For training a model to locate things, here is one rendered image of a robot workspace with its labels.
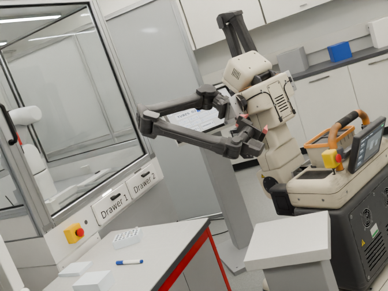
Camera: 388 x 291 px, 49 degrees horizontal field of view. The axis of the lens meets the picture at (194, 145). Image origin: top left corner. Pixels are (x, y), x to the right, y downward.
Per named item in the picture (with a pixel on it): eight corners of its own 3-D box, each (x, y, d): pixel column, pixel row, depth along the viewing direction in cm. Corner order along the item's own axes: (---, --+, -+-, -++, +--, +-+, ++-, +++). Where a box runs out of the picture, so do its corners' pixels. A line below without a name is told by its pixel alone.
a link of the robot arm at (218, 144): (145, 108, 179) (144, 129, 185) (140, 114, 174) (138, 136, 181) (244, 136, 172) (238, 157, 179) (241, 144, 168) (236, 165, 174)
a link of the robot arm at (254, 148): (230, 140, 170) (226, 156, 175) (256, 151, 166) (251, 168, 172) (242, 127, 179) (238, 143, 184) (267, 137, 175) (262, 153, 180)
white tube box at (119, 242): (143, 234, 199) (140, 227, 198) (140, 242, 190) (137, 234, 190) (118, 242, 200) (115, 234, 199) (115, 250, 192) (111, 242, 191)
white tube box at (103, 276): (116, 282, 160) (111, 269, 159) (103, 295, 152) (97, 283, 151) (90, 283, 166) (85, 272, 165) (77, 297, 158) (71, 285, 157)
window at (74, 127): (145, 154, 265) (88, 3, 247) (49, 217, 192) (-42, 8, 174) (144, 154, 266) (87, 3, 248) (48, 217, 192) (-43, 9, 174)
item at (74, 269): (93, 264, 184) (92, 260, 184) (80, 275, 177) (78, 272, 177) (72, 265, 190) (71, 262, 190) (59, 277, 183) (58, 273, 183)
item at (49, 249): (164, 176, 275) (156, 156, 272) (56, 264, 188) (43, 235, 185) (60, 198, 321) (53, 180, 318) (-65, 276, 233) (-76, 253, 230)
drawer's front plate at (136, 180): (158, 179, 266) (152, 163, 264) (134, 198, 241) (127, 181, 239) (156, 179, 267) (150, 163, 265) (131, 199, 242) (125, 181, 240)
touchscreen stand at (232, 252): (292, 248, 295) (247, 110, 276) (235, 276, 285) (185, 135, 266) (261, 227, 343) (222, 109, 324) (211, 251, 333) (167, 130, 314)
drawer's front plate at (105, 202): (131, 200, 239) (125, 182, 237) (101, 225, 214) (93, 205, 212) (129, 201, 240) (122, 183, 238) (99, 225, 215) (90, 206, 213)
